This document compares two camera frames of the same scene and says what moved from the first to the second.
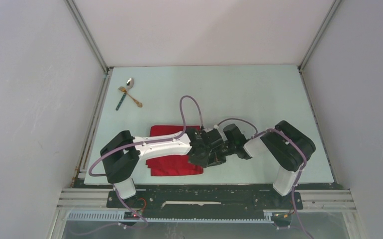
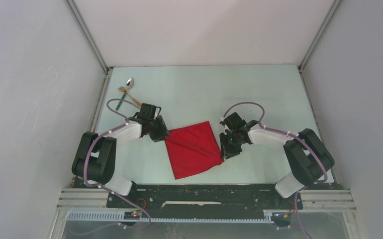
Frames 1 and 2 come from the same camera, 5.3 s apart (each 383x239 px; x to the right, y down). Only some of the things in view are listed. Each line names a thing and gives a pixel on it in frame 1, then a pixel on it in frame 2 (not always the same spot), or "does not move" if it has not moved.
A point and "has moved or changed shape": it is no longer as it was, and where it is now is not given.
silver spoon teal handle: [129, 85] does not move
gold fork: [139, 104] does not move
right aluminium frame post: [331, 12] does not move
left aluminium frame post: [80, 22] does not move
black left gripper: [203, 162] → [162, 130]
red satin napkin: [173, 166] has moved or changed shape
